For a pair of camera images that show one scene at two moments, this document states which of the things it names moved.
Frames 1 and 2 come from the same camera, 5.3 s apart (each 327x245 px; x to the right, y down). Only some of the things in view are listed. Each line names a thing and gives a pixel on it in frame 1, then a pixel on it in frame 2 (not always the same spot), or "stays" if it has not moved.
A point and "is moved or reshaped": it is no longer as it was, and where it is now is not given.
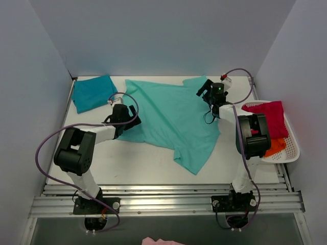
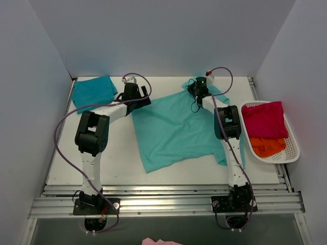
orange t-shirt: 277,145 stays
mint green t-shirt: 172,116 is moved or reshaped
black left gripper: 130,117 → 141,99
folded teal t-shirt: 89,94 stays
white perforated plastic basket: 291,151 stays
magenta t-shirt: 277,126 stays
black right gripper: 207,91 → 193,90
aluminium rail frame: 274,199 stays
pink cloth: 148,241 stays
